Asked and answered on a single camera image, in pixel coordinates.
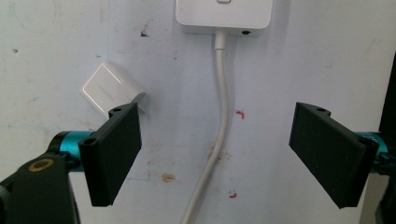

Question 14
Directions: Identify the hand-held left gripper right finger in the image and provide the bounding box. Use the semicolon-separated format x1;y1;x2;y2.
288;102;389;209

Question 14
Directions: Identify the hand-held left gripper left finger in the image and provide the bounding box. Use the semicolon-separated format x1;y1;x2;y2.
49;102;143;207

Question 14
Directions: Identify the white charger plug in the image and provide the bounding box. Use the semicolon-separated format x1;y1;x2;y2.
79;61;148;118

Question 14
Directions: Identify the white power strip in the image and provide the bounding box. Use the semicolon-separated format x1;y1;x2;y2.
175;0;275;38

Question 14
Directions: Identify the white power strip cable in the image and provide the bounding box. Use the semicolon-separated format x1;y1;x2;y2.
179;30;231;224

